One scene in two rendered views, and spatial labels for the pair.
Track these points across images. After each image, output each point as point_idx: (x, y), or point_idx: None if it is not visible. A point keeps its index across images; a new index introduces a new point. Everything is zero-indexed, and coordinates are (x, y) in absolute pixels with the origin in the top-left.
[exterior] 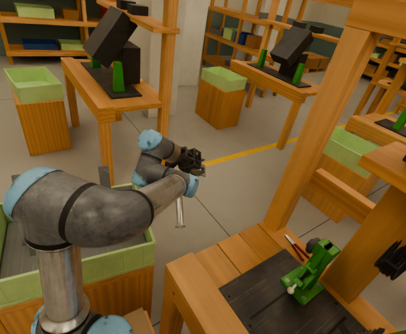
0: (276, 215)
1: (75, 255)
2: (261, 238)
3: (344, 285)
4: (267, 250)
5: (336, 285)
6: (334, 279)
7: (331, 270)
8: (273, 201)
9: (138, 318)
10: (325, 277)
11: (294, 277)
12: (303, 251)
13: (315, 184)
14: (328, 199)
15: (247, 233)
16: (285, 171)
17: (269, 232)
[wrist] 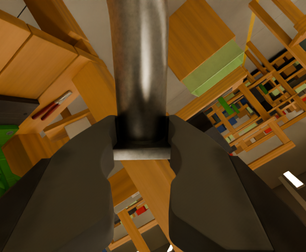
0: (92, 98)
1: None
2: (44, 71)
3: (11, 163)
4: (19, 85)
5: (11, 151)
6: (16, 153)
7: (24, 155)
8: (114, 104)
9: None
10: (17, 141)
11: None
12: (49, 114)
13: None
14: (110, 179)
15: (42, 49)
16: (153, 163)
17: (65, 75)
